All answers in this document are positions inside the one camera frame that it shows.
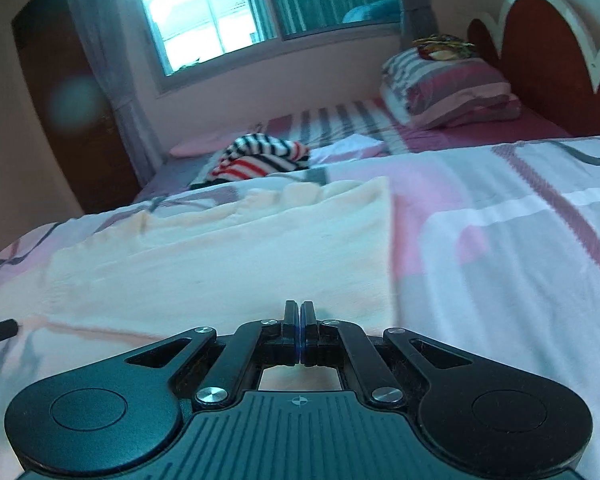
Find brown white scalloped headboard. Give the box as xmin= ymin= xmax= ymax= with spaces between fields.
xmin=467 ymin=0 xmax=600 ymax=138

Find colourful printed item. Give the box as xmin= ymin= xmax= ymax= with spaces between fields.
xmin=412 ymin=34 xmax=479 ymax=63

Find cream knit cloth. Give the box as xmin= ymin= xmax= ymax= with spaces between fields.
xmin=45 ymin=176 xmax=397 ymax=328

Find pink white patterned blanket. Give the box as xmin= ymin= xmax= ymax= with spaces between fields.
xmin=0 ymin=134 xmax=600 ymax=480

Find black white red striped garment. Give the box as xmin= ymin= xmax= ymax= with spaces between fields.
xmin=190 ymin=133 xmax=312 ymax=191

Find grey sheer curtain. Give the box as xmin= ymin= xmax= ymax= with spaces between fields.
xmin=392 ymin=0 xmax=439 ymax=50
xmin=60 ymin=0 xmax=167 ymax=183

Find dark brown wooden door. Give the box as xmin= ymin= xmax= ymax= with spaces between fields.
xmin=10 ymin=0 xmax=142 ymax=216

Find flat pink pillow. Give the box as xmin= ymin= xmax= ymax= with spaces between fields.
xmin=170 ymin=132 xmax=227 ymax=157

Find pink grey striped pillow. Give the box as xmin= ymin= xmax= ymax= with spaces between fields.
xmin=380 ymin=47 xmax=524 ymax=131

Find pink grey striped bed sheet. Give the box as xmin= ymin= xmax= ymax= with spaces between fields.
xmin=135 ymin=97 xmax=576 ymax=201

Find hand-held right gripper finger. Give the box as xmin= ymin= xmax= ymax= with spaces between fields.
xmin=124 ymin=300 xmax=300 ymax=409
xmin=300 ymin=300 xmax=475 ymax=407

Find teal cloth bundle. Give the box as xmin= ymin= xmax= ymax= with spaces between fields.
xmin=342 ymin=1 xmax=406 ymax=26

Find white cloth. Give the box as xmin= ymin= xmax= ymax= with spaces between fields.
xmin=307 ymin=135 xmax=388 ymax=166

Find window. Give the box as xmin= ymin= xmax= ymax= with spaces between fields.
xmin=122 ymin=0 xmax=406 ymax=93

